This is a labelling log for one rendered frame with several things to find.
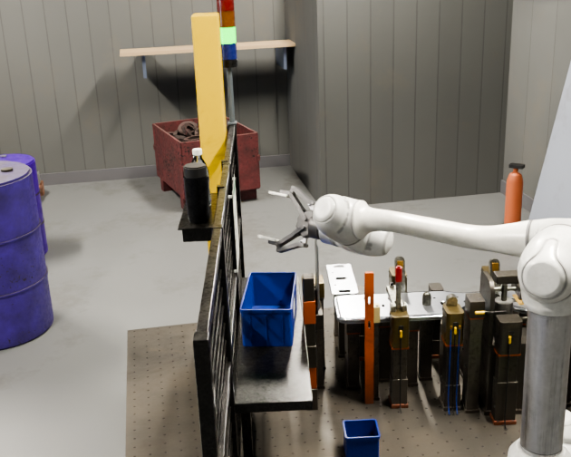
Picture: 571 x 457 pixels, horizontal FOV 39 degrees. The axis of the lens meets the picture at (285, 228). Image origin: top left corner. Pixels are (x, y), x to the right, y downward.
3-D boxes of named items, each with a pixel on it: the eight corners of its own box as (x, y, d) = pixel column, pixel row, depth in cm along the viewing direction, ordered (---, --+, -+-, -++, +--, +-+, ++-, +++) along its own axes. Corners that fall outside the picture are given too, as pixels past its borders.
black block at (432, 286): (437, 346, 319) (439, 279, 309) (442, 359, 309) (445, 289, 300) (423, 347, 319) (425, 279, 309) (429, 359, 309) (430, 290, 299)
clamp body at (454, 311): (456, 398, 283) (459, 303, 270) (463, 415, 272) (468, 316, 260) (438, 399, 283) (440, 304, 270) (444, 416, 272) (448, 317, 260)
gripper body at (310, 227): (327, 243, 233) (302, 238, 238) (334, 215, 233) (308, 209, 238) (314, 240, 227) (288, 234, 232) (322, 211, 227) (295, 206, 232)
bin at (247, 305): (297, 305, 282) (296, 271, 278) (293, 346, 253) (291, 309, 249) (251, 306, 283) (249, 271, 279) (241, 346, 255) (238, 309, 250)
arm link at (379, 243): (355, 219, 232) (335, 205, 221) (403, 229, 223) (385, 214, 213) (343, 254, 230) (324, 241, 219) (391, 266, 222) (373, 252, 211)
